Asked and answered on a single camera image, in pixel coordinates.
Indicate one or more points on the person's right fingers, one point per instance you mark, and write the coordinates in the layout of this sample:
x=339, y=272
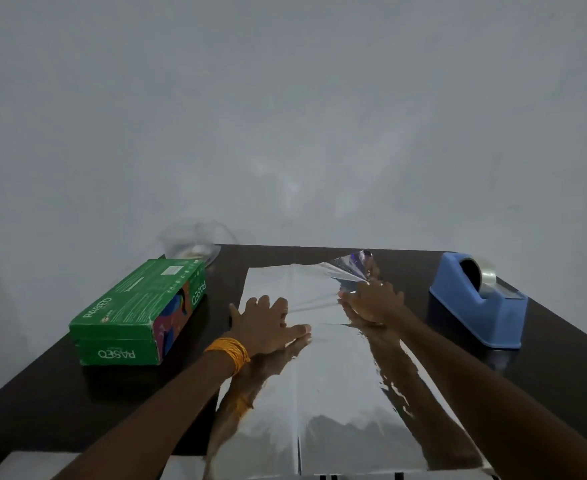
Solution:
x=354, y=300

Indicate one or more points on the person's left thumb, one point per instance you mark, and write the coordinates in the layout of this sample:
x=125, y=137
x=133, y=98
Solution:
x=297, y=332

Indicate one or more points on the clear tape roll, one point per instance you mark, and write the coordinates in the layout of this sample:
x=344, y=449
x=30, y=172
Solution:
x=487, y=278

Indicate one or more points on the person's right hand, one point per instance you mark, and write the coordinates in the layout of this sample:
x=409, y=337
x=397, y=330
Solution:
x=376, y=302

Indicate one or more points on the person's left hand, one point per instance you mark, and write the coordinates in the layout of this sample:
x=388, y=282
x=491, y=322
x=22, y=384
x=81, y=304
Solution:
x=259, y=330

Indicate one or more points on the person's left little finger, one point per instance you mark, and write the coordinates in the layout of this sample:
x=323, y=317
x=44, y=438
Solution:
x=235, y=314

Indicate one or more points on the person's right forearm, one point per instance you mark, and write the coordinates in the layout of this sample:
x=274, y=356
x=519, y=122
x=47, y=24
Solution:
x=493, y=399

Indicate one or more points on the silver foil wrapping sheet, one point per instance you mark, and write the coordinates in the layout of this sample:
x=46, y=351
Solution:
x=333, y=374

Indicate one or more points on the blue tape dispenser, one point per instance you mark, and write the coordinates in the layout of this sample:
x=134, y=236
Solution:
x=478, y=309

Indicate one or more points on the green tissue box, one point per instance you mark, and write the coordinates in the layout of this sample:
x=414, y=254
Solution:
x=133, y=312

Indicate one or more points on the person's left forearm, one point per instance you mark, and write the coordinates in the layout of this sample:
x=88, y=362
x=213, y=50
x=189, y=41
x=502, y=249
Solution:
x=153, y=418

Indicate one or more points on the white panel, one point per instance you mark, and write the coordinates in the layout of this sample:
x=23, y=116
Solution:
x=38, y=467

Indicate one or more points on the clear glass bowl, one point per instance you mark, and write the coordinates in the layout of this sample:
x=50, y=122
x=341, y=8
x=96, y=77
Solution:
x=191, y=240

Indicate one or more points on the person's left middle finger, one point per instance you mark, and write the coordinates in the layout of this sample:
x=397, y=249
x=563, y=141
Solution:
x=265, y=305

